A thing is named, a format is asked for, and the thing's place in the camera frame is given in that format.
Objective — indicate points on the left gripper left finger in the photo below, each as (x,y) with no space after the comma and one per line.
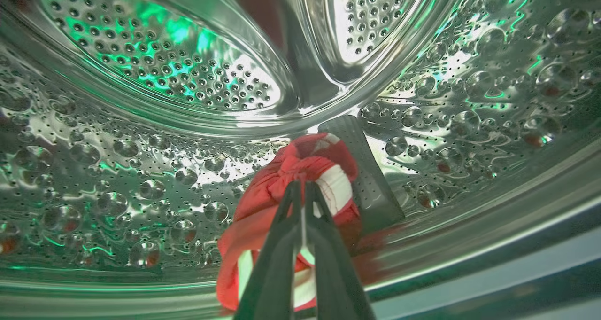
(274,273)

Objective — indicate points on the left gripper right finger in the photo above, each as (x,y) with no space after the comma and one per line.
(335,277)

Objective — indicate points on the red and white garment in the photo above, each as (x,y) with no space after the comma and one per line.
(263,202)

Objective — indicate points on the stainless steel washing machine drum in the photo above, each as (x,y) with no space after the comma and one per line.
(141,52)

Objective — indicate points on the grey drum paddle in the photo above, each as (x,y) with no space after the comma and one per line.
(371,179)

